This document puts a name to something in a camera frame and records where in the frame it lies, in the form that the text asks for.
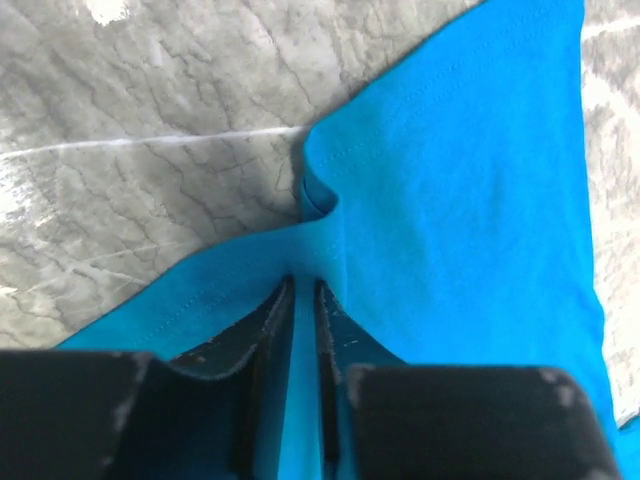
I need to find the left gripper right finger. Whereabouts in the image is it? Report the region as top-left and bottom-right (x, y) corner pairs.
(314, 282), (621, 479)

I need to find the blue t shirt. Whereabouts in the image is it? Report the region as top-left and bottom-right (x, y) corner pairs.
(62, 1), (639, 479)

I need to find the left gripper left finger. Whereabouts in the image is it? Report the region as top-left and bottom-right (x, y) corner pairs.
(1, 279), (295, 479)

